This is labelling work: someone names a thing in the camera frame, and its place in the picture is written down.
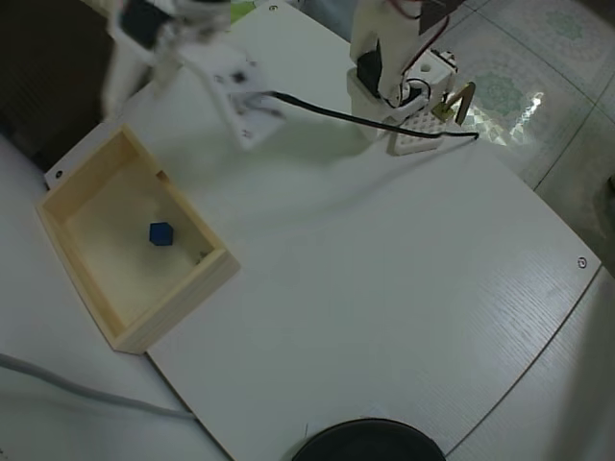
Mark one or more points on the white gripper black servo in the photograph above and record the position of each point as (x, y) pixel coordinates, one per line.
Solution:
(126, 58)

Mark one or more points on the brass table clamp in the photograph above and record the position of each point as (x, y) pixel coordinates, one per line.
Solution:
(463, 103)

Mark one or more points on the light wooden box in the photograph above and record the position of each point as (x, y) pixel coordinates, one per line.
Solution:
(144, 307)

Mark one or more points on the dark brown furniture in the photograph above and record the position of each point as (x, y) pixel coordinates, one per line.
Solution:
(48, 72)

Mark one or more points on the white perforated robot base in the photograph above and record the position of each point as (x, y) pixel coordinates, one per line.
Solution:
(413, 137)

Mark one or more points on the black round object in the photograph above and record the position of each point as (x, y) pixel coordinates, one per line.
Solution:
(370, 442)

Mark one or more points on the small blue cube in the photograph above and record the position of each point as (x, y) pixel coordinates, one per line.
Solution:
(161, 234)

